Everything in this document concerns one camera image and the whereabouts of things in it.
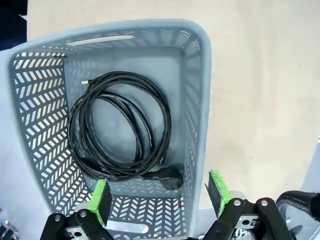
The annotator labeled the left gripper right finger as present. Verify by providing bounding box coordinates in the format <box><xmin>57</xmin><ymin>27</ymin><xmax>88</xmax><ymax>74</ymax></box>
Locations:
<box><xmin>206</xmin><ymin>169</ymin><xmax>295</xmax><ymax>240</ymax></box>

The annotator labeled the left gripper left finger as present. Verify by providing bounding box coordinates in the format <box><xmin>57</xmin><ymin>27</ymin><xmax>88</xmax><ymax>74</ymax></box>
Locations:
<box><xmin>43</xmin><ymin>178</ymin><xmax>113</xmax><ymax>240</ymax></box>

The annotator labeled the black power cable Schuko plug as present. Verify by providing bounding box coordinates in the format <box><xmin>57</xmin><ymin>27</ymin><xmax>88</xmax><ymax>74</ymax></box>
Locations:
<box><xmin>74</xmin><ymin>92</ymin><xmax>185</xmax><ymax>192</ymax></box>

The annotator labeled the black braided cable silver plug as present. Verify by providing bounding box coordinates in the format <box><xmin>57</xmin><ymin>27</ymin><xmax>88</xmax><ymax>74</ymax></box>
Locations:
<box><xmin>68</xmin><ymin>71</ymin><xmax>173</xmax><ymax>176</ymax></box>

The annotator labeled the left arm black cable sleeve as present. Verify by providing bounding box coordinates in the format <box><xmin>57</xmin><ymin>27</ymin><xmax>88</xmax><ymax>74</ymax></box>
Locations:
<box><xmin>275</xmin><ymin>190</ymin><xmax>320</xmax><ymax>240</ymax></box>

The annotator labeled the grey-blue perforated plastic basket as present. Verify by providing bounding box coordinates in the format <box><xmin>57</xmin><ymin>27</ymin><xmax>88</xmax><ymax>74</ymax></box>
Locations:
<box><xmin>5</xmin><ymin>18</ymin><xmax>212</xmax><ymax>240</ymax></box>

